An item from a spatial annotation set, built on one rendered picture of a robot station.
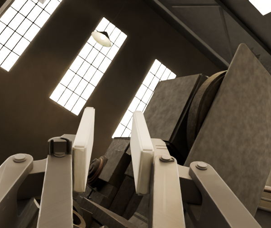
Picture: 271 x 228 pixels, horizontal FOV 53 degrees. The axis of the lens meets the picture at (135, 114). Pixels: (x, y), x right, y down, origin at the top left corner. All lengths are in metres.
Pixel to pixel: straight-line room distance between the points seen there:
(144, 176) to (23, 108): 8.78
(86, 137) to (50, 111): 8.83
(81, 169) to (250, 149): 2.07
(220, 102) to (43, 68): 7.71
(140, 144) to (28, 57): 9.07
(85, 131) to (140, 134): 0.03
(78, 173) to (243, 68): 2.02
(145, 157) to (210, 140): 1.72
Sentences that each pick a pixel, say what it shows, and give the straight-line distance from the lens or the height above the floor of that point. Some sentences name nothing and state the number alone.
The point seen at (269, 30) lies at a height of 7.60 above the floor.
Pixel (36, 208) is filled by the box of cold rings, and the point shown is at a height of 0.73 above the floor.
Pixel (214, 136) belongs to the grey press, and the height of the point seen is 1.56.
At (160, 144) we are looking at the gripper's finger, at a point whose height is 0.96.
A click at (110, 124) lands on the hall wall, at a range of 9.45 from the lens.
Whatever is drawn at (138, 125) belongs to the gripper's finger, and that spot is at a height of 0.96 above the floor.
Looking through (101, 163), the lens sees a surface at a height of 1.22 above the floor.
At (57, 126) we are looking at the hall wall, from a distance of 8.99.
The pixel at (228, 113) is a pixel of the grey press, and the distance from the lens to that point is 1.99.
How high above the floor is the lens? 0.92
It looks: 17 degrees up
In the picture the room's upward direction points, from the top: 29 degrees clockwise
